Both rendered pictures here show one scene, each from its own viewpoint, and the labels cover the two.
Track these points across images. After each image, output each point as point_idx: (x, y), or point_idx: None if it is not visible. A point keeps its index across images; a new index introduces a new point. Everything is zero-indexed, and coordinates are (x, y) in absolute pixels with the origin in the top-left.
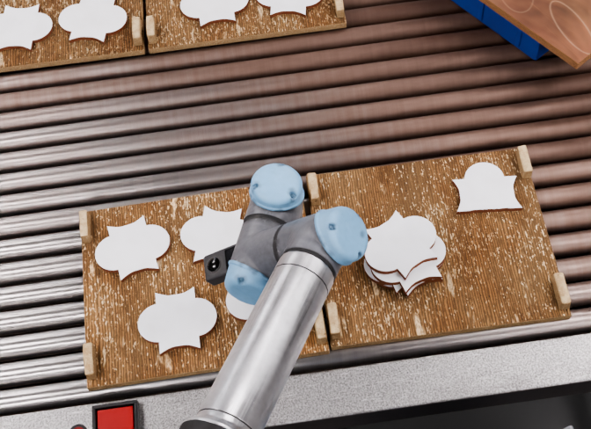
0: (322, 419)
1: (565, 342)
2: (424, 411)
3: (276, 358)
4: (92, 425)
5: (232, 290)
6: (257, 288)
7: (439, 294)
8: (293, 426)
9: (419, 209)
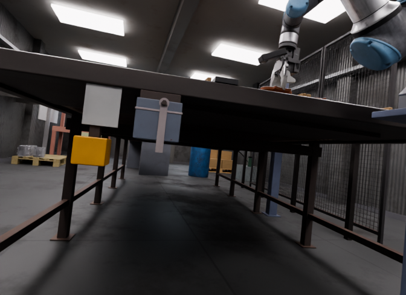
0: (319, 99)
1: None
2: (361, 115)
3: None
4: (212, 79)
5: None
6: None
7: None
8: (307, 101)
9: None
